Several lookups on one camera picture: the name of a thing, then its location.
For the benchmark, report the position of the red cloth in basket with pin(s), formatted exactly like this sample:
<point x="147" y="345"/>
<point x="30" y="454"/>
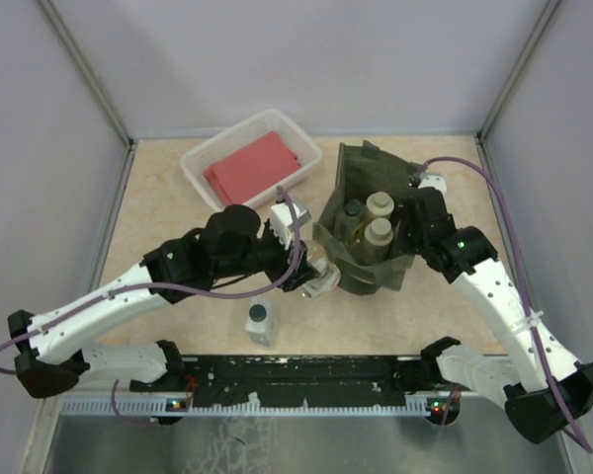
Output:
<point x="251" y="170"/>

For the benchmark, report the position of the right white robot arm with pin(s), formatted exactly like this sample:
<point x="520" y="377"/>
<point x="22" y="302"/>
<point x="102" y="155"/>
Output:
<point x="545" y="385"/>

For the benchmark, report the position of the cream bottle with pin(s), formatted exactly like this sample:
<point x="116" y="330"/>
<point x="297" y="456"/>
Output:
<point x="379" y="205"/>
<point x="376" y="241"/>

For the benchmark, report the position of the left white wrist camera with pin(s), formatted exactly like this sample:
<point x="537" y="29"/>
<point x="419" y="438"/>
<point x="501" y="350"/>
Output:
<point x="284" y="219"/>

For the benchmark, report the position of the left aluminium frame post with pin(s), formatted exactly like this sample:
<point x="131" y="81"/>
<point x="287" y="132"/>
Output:
<point x="85" y="70"/>

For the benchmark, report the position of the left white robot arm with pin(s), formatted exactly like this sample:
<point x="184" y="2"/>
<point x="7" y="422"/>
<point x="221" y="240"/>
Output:
<point x="59" y="350"/>

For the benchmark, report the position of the clear square bottle front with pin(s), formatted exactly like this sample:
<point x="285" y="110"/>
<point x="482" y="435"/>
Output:
<point x="262" y="322"/>

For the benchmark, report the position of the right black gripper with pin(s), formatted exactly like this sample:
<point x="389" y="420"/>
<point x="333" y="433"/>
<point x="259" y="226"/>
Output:
<point x="404" y="243"/>

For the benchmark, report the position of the olive green canvas bag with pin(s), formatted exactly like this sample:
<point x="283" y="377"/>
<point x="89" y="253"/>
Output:
<point x="363" y="170"/>

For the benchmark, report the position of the right aluminium frame post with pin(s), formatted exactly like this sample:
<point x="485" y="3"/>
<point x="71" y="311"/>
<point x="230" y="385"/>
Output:
<point x="526" y="55"/>

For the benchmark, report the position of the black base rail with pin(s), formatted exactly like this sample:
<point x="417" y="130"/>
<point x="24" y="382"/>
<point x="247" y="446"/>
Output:
<point x="282" y="381"/>

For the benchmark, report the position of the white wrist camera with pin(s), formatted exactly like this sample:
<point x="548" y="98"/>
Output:
<point x="429" y="180"/>
<point x="284" y="219"/>

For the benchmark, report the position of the clear square bottle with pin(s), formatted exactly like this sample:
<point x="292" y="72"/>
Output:
<point x="349" y="221"/>
<point x="262" y="322"/>

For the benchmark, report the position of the white plastic basket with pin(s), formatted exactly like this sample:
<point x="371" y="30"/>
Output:
<point x="197" y="160"/>

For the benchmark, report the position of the aluminium frame post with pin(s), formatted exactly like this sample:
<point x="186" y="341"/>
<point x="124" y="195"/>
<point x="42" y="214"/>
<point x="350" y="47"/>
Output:
<point x="526" y="55"/>
<point x="85" y="70"/>

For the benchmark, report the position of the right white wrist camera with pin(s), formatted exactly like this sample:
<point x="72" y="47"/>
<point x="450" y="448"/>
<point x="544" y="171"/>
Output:
<point x="429" y="180"/>

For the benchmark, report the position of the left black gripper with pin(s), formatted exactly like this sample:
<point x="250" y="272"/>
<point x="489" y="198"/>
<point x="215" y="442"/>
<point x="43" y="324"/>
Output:
<point x="285" y="257"/>

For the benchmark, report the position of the amber liquid bottle white cap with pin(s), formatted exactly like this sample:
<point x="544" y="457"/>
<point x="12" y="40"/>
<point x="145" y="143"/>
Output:
<point x="326" y="273"/>

